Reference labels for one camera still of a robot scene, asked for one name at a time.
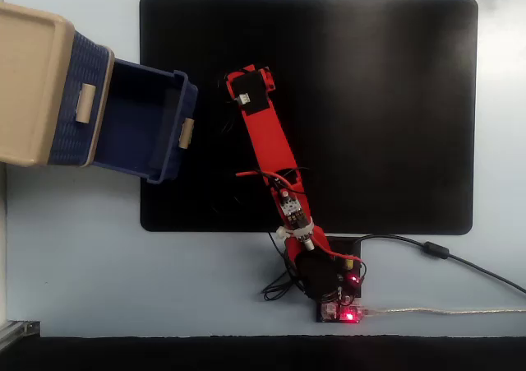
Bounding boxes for beige plastic drawer cabinet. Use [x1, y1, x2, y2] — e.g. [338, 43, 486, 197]
[0, 1, 117, 169]

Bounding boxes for blue woven drawer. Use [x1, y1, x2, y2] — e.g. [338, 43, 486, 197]
[90, 58, 200, 186]
[48, 30, 113, 167]

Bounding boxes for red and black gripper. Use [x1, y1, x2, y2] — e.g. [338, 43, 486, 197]
[224, 63, 278, 118]

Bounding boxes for black servo cable bundle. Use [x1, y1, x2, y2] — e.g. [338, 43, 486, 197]
[261, 231, 307, 303]

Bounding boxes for black base controller board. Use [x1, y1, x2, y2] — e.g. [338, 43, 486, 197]
[315, 235, 367, 325]

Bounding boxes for aluminium profile rail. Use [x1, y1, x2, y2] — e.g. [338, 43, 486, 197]
[0, 320, 42, 350]

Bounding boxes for black power cable with ferrite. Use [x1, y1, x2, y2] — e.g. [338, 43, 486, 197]
[356, 234, 526, 296]

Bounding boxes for clear silver USB cable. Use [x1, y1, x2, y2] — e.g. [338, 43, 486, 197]
[363, 306, 526, 317]

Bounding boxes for large black mat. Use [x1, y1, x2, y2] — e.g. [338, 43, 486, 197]
[139, 0, 479, 236]

